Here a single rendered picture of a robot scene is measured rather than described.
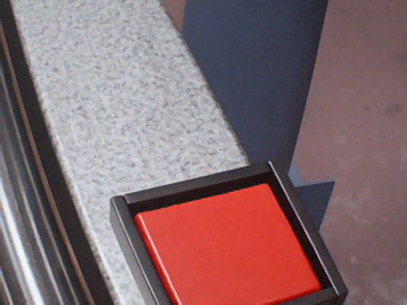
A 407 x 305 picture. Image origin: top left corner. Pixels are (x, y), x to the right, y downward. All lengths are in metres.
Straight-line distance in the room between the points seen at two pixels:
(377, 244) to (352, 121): 0.28
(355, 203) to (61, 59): 1.21
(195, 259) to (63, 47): 0.15
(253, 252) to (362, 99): 1.45
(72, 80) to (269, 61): 0.66
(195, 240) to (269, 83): 0.75
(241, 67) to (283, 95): 0.07
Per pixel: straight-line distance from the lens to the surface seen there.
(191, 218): 0.40
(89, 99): 0.46
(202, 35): 1.12
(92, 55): 0.48
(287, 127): 1.21
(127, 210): 0.39
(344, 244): 1.59
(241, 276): 0.38
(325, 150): 1.72
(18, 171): 0.42
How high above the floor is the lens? 1.24
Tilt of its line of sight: 48 degrees down
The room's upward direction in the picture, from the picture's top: 9 degrees clockwise
